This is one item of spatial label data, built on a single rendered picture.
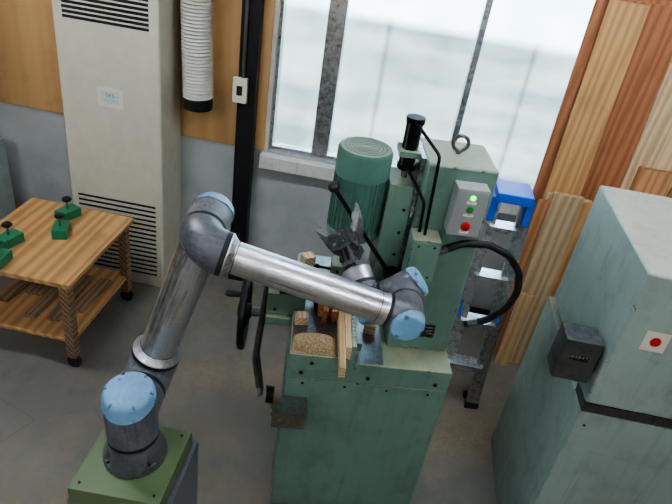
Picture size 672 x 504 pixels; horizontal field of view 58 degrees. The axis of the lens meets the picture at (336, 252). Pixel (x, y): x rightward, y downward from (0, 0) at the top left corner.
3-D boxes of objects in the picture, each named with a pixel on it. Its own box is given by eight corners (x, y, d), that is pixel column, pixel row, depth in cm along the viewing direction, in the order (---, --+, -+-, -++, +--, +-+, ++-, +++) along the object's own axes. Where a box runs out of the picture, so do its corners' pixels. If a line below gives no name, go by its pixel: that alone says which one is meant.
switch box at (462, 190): (442, 224, 190) (455, 179, 182) (473, 228, 191) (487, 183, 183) (446, 234, 185) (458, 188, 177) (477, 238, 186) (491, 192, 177)
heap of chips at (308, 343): (293, 334, 200) (294, 325, 198) (335, 338, 201) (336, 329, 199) (292, 352, 193) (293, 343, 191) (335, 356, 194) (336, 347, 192)
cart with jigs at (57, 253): (44, 277, 350) (29, 178, 317) (137, 297, 347) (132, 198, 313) (-33, 350, 295) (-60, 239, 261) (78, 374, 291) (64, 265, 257)
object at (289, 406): (271, 410, 218) (272, 394, 214) (304, 413, 219) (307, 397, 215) (269, 428, 211) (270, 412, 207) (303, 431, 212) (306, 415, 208)
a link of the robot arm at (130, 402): (97, 449, 174) (90, 405, 165) (118, 405, 189) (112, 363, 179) (150, 454, 174) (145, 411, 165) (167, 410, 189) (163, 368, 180)
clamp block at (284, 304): (269, 289, 224) (271, 269, 220) (305, 293, 226) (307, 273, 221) (265, 314, 212) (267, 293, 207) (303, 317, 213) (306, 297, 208)
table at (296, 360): (273, 262, 245) (274, 250, 242) (347, 270, 248) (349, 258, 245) (258, 365, 194) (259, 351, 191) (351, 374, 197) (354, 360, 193)
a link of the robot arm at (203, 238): (173, 229, 141) (434, 319, 151) (186, 205, 151) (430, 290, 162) (162, 267, 147) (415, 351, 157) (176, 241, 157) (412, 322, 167)
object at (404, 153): (393, 161, 195) (403, 110, 186) (417, 164, 195) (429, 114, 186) (395, 171, 188) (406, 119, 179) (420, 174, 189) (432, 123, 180)
